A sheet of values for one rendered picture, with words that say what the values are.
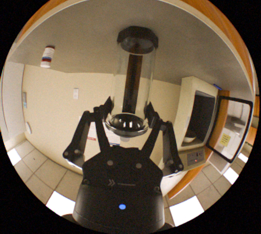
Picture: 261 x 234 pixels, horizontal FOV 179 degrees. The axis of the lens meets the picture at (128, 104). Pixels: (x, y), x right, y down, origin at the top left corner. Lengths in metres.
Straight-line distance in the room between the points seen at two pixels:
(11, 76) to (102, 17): 2.41
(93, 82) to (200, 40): 0.84
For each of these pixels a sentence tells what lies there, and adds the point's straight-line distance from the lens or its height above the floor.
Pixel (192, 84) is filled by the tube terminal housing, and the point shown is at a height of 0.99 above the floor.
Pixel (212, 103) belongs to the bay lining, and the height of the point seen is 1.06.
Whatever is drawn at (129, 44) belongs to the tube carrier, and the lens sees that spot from 0.18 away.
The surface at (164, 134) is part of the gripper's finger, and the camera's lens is 0.16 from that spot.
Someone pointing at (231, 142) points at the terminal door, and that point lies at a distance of 0.71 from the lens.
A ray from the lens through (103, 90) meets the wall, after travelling 0.83.
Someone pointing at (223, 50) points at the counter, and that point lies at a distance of 0.27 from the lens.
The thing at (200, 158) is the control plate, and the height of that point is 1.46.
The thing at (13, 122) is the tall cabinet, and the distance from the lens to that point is 2.61.
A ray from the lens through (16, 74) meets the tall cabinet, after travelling 2.53.
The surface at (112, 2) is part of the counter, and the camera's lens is 0.17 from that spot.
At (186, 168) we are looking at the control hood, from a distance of 0.64.
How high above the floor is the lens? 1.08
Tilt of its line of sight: 9 degrees up
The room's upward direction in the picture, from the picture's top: 173 degrees counter-clockwise
